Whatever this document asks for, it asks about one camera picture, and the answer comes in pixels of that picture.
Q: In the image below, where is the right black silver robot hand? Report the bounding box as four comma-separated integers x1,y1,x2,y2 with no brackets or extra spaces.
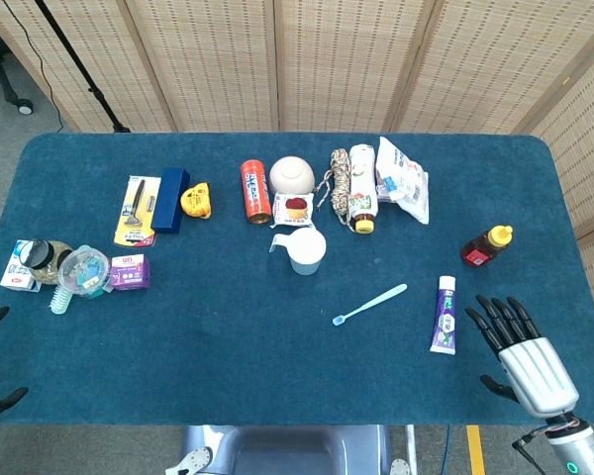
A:
464,294,581,416

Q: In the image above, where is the purple white toothpaste tube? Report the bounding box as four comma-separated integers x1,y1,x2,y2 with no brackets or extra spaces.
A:
429,275,458,355

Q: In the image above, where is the light blue toothbrush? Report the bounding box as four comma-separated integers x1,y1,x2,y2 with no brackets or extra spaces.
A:
332,283,409,328

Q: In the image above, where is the white pole by robot base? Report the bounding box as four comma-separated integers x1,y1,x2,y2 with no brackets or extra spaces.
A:
404,424,420,475

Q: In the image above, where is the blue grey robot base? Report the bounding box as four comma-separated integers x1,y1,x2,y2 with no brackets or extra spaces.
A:
165,424,412,475

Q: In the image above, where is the white and blue carton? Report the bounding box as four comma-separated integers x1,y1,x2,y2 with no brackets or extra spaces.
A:
0,238,42,293

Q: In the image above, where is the pale green spiral roller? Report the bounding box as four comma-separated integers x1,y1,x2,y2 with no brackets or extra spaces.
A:
49,285,76,316

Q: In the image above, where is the glass jar with black lid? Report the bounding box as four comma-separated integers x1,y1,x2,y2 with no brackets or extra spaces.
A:
20,237,75,287

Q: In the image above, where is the yellow floor tape strip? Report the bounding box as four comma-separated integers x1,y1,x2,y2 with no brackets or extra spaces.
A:
465,424,487,475

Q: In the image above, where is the clear round container with clips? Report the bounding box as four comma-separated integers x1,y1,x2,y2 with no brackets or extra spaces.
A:
57,244,114,298

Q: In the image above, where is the honey bottle with yellow cap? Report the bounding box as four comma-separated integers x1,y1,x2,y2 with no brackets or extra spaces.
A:
460,225,515,269

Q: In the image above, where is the purple cardboard box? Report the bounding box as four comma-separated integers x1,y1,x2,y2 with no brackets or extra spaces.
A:
109,253,152,291

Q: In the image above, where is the razor in yellow blister pack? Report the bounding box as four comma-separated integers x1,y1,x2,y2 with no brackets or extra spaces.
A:
112,174,162,248

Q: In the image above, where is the navy blue rectangular box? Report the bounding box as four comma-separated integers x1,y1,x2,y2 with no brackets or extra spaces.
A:
150,167,191,235

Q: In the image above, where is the black office chair base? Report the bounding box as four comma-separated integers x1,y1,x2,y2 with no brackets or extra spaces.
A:
0,12,35,116

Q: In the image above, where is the yellow tape measure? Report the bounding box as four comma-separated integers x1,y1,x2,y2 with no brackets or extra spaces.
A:
179,181,213,220

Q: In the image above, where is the white plastic bag packet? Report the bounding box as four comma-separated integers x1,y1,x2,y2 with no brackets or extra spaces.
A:
375,136,431,226

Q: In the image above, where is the blue carpet table cover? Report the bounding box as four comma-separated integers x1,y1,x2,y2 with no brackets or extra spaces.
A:
0,131,580,428

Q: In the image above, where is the black tripod stand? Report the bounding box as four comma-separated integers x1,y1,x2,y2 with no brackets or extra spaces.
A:
33,0,132,134

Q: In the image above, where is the white drink bottle yellow cap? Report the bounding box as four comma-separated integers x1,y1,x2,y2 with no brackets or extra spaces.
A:
347,143,379,235

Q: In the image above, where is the orange drink can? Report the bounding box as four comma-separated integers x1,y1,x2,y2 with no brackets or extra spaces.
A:
240,158,272,226

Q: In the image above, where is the beige upturned bowl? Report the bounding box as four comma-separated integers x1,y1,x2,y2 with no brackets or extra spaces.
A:
268,155,316,195

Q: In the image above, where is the woven bamboo folding screen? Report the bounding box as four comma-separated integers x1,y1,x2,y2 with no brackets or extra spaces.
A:
0,0,594,342

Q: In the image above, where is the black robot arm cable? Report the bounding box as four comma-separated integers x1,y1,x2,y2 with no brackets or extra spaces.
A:
512,428,546,449

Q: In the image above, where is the blue floor cable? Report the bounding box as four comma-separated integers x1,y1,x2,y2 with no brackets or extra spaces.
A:
440,424,454,475

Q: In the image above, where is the thin black hanging cable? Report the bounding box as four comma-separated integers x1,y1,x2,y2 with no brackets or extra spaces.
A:
0,0,64,133

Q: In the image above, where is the white plastic cup with handle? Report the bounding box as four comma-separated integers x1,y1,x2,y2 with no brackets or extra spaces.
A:
269,226,328,276

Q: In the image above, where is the bundled braided rope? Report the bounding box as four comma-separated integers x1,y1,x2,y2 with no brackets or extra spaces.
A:
315,147,353,228

